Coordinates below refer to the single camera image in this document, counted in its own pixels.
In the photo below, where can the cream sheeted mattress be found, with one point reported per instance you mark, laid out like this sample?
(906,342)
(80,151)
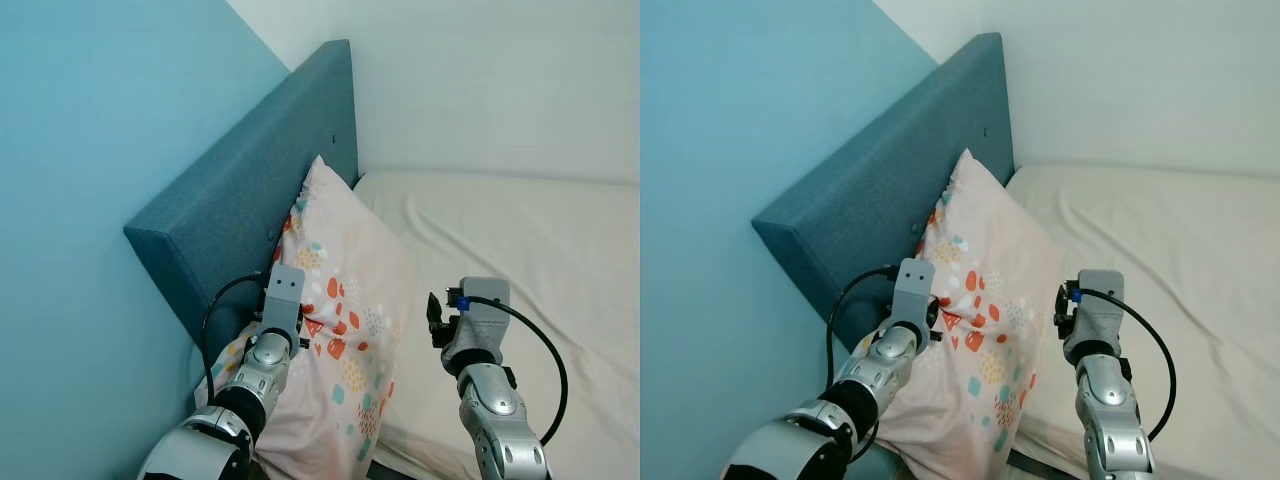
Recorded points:
(1180,260)
(540,260)

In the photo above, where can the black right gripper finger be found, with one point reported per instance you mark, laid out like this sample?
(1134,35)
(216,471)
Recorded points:
(435,320)
(1059,315)

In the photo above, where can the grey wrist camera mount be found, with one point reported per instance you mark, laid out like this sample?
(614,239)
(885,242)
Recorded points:
(913,290)
(283,295)
(1100,315)
(485,320)

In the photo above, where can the pink patterned pillow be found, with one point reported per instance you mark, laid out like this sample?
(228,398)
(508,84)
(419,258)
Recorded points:
(990,260)
(350,260)

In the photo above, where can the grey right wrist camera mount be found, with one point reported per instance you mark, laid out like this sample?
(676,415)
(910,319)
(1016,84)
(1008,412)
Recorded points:
(1100,315)
(485,320)

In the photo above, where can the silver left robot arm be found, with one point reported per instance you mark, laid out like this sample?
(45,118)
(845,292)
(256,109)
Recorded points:
(255,375)
(880,365)

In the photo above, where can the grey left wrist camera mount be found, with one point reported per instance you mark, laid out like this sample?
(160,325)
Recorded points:
(913,290)
(283,295)

